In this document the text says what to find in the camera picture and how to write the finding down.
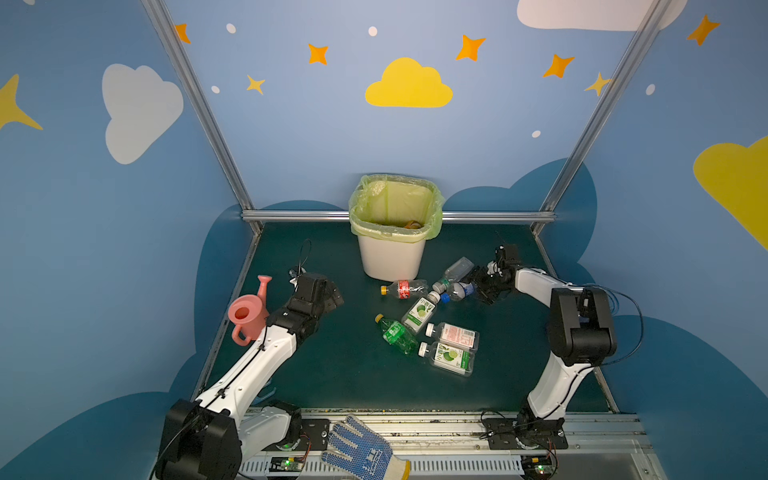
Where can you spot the white trash bin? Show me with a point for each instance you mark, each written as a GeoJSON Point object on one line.
{"type": "Point", "coordinates": [390, 260]}

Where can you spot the clear bottle green lime label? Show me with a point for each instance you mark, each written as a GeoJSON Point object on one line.
{"type": "Point", "coordinates": [448, 358]}

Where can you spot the pink watering can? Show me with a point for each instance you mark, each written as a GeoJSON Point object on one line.
{"type": "Point", "coordinates": [248, 314]}

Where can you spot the clear bottle pink label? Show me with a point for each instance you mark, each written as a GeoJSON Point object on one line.
{"type": "Point", "coordinates": [454, 336]}

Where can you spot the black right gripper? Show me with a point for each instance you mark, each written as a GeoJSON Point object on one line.
{"type": "Point", "coordinates": [495, 279]}

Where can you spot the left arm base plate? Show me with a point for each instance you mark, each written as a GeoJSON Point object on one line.
{"type": "Point", "coordinates": [312, 435]}

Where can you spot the green bin liner bag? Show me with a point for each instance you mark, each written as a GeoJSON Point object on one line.
{"type": "Point", "coordinates": [382, 204]}

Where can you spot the clear bottle blue label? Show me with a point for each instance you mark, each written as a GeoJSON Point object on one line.
{"type": "Point", "coordinates": [457, 291]}

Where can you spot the clear bottle green cap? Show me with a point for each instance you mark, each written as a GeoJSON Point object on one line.
{"type": "Point", "coordinates": [453, 274]}

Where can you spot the blue dotted work glove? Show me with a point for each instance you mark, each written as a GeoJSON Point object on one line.
{"type": "Point", "coordinates": [358, 450]}

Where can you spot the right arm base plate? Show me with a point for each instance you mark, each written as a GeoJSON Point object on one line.
{"type": "Point", "coordinates": [506, 434]}

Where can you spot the clear bottle red label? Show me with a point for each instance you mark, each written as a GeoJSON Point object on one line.
{"type": "Point", "coordinates": [406, 289]}

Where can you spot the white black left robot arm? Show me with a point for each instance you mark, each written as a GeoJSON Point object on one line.
{"type": "Point", "coordinates": [211, 436]}

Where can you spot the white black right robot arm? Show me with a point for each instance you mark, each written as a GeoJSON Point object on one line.
{"type": "Point", "coordinates": [580, 330]}

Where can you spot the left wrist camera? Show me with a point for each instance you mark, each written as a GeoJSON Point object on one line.
{"type": "Point", "coordinates": [294, 274]}

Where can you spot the green plastic bottle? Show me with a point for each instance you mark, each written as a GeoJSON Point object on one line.
{"type": "Point", "coordinates": [397, 335]}

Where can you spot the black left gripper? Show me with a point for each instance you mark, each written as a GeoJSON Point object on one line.
{"type": "Point", "coordinates": [324, 291]}

